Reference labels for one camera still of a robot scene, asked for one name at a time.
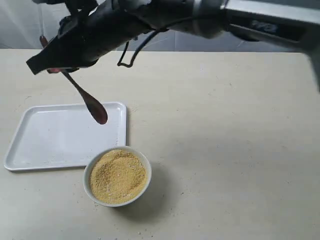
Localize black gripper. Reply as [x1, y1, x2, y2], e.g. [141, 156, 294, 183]
[26, 0, 151, 75]

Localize brown wooden spoon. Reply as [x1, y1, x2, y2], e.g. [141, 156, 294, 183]
[39, 34, 108, 125]

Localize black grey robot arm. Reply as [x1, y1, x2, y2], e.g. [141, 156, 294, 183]
[26, 0, 320, 76]

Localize yellow-brown granular powder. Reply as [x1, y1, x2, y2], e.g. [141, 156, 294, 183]
[89, 149, 147, 205]

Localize white backdrop curtain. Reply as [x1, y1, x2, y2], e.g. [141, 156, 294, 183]
[0, 0, 320, 53]

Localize white rectangular tray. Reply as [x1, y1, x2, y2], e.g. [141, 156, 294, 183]
[4, 102, 127, 172]

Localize white bowl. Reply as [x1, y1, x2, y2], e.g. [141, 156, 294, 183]
[83, 146, 152, 208]

